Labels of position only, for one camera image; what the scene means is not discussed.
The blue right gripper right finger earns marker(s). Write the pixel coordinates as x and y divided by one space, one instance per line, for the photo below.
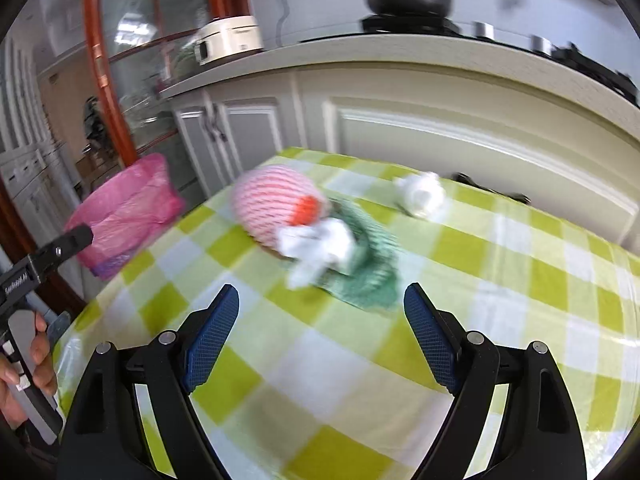
433 336

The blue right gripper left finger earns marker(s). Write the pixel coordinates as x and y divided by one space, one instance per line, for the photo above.
205 333

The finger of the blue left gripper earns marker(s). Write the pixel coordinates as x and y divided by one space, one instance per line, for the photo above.
49 258

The green dish cloth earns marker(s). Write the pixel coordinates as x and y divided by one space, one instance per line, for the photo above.
369 278

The white tissue wad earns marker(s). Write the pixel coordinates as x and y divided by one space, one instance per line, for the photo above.
420 195

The white plastic bag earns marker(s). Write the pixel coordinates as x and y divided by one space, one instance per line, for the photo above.
325 245

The pink foam net fruit back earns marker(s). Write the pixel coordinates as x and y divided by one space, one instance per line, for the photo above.
269 198

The pink trash bag bin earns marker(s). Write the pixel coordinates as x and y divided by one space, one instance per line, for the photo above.
126 214

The white lower kitchen cabinets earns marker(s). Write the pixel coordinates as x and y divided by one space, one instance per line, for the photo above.
513 121

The person's left hand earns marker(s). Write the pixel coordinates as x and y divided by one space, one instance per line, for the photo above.
44 377

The white wardrobe cabinets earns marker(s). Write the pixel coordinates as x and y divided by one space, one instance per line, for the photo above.
34 167

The green checkered tablecloth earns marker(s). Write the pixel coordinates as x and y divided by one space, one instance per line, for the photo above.
308 387

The white dining chair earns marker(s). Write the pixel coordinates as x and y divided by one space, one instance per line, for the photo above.
99 147

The red wooden glass door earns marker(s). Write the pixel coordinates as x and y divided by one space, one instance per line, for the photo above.
124 52

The white rice cooker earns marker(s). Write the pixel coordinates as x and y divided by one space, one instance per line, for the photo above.
226 37

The black gas stove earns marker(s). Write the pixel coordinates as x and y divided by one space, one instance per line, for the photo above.
569 56

